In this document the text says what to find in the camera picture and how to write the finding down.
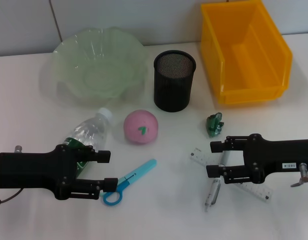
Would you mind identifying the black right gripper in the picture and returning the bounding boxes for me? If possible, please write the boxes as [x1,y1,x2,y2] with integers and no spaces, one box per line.
[206,133,308,185]

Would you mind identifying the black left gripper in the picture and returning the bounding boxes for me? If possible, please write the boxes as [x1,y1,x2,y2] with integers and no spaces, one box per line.
[0,144,112,201]

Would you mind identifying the clear green-label water bottle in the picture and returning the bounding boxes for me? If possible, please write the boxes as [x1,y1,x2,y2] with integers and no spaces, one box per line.
[59,107,115,177]

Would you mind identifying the small green toy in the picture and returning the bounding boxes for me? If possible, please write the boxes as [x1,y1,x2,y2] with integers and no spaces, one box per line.
[205,111,225,138]

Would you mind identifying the blue scissors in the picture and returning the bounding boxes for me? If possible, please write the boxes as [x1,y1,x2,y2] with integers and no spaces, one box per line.
[100,158,158,207]

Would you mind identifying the pink toy peach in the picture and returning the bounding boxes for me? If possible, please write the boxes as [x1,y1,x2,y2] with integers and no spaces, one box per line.
[123,109,160,145]

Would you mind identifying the clear plastic ruler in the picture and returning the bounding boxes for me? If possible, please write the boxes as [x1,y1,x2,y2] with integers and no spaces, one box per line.
[188,146,274,205]

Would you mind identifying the silver pen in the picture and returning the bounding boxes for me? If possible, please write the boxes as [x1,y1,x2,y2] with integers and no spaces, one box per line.
[203,150,231,213]

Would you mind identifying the black mesh pen holder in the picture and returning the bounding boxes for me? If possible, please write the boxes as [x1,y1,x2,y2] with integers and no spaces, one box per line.
[153,49,197,113]

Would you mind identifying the green glass fruit plate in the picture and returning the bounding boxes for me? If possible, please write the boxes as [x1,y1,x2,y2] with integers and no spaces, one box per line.
[51,26,147,106]

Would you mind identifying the yellow plastic bin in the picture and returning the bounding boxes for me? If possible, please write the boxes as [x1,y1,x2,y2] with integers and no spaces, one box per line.
[200,0,294,106]

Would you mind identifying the left arm black plug cable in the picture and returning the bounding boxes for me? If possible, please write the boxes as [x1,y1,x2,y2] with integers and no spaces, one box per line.
[0,145,23,206]

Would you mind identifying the right gripper silver plug cable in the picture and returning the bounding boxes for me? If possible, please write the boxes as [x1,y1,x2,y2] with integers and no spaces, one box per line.
[290,162,308,188]

